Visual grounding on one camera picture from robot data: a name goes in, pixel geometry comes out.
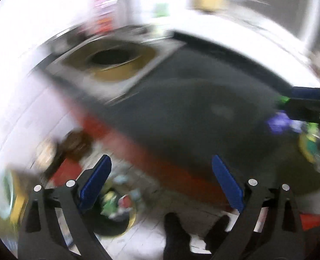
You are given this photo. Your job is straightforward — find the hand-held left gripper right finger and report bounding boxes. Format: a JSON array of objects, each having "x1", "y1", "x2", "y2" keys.
[{"x1": 211, "y1": 154, "x2": 306, "y2": 260}]

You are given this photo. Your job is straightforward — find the metal countertop basin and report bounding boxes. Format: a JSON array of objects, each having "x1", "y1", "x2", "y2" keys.
[{"x1": 45, "y1": 36, "x2": 186, "y2": 101}]

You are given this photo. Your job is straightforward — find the brown ceramic jar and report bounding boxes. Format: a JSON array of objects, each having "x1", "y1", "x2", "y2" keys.
[{"x1": 58, "y1": 130, "x2": 91, "y2": 160}]

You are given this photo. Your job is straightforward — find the black bowl with toys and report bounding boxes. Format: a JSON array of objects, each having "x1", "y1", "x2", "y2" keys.
[{"x1": 91, "y1": 184, "x2": 137, "y2": 237}]

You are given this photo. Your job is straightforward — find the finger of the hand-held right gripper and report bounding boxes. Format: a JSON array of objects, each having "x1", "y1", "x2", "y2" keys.
[
  {"x1": 286, "y1": 99, "x2": 320, "y2": 124},
  {"x1": 280, "y1": 85, "x2": 320, "y2": 101}
]

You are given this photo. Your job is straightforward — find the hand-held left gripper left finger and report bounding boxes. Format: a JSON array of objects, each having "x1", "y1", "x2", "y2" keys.
[{"x1": 17, "y1": 154, "x2": 112, "y2": 260}]

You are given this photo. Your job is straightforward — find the red snack packets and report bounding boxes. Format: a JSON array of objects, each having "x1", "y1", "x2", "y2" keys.
[{"x1": 93, "y1": 0, "x2": 120, "y2": 34}]

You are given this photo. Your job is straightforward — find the yellow green round container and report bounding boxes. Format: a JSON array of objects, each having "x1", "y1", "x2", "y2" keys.
[{"x1": 298, "y1": 122, "x2": 320, "y2": 174}]

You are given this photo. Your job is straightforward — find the purple wrapper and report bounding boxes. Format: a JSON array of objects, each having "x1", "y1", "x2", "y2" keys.
[{"x1": 267, "y1": 112, "x2": 293, "y2": 134}]

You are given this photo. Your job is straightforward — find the red tin box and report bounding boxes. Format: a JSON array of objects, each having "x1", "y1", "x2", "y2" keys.
[{"x1": 50, "y1": 158, "x2": 80, "y2": 185}]

